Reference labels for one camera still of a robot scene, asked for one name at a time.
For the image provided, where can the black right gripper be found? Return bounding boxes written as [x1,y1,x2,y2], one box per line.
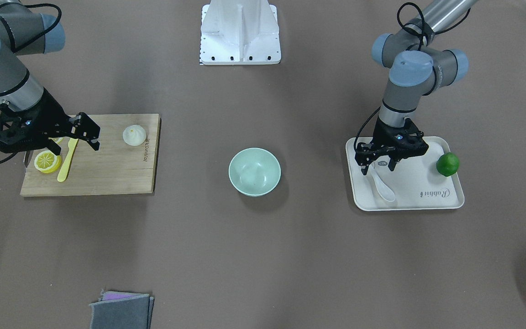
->
[26,89,100,156]

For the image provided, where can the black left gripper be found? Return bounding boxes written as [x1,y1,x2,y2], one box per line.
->
[355,118,405,175]

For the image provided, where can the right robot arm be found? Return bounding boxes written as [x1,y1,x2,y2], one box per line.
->
[0,0,100,155]

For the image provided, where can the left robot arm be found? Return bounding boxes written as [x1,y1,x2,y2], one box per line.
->
[353,0,475,175]

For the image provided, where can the light green bowl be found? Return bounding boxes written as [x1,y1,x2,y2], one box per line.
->
[228,148,282,196]

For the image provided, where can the lemon slice far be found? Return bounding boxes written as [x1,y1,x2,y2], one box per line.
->
[50,137,64,144]

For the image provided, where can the yellow plastic knife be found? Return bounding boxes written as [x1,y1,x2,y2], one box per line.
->
[57,139,79,182]

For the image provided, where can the beige rabbit tray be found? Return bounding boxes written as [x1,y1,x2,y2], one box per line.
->
[345,137,465,211]

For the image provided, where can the wooden cutting board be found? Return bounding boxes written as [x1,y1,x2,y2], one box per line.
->
[20,114,161,196]

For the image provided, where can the green lime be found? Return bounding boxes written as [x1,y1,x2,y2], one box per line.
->
[436,152,461,177]

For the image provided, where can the grey folded cloth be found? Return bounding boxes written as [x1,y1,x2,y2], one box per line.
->
[89,290,154,329]

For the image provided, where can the lemon half near handle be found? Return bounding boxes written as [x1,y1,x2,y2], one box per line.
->
[33,150,63,174]

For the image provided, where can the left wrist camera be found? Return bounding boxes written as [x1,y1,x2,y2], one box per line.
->
[393,118,429,159]

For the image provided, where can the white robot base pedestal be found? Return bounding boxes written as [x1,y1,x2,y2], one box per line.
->
[199,0,282,65]

